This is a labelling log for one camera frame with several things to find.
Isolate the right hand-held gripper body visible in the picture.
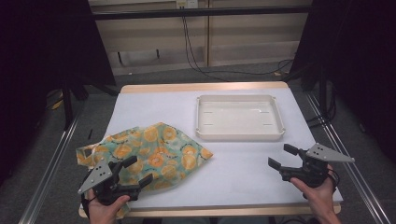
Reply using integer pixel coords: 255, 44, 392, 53
278, 143, 356, 189

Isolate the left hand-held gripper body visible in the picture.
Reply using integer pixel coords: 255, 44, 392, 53
78, 160, 140, 206

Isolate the orange print green bag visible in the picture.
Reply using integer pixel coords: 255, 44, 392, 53
75, 121, 215, 218

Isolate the person's left hand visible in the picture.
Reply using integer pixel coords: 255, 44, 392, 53
88, 189, 131, 224

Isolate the person's right hand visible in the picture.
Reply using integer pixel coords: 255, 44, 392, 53
289, 164, 340, 220

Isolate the white plastic tray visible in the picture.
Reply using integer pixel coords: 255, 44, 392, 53
195, 94, 287, 142

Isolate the black metal stand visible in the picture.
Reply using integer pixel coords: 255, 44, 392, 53
318, 69, 332, 119
60, 83, 76, 131

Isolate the black curtain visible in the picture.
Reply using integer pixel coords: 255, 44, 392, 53
290, 0, 396, 162
0, 0, 117, 185

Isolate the black horizontal bar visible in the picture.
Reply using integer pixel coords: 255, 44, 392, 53
92, 5, 313, 21

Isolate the left hand-held gripper cable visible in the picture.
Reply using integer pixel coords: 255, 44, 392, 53
79, 189, 92, 219

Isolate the hand-held gripper cable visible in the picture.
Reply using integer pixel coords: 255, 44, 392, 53
326, 169, 341, 193
79, 189, 92, 219

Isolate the right hand-held gripper cable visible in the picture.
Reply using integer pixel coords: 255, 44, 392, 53
326, 169, 341, 193

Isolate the black floor cable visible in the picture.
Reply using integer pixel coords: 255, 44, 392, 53
305, 114, 328, 129

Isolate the aluminium floor rail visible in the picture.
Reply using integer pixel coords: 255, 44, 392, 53
304, 91, 392, 224
18, 113, 82, 224

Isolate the black wall cable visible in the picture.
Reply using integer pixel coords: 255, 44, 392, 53
181, 15, 295, 82

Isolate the white wall outlet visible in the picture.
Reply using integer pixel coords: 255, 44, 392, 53
176, 0, 199, 9

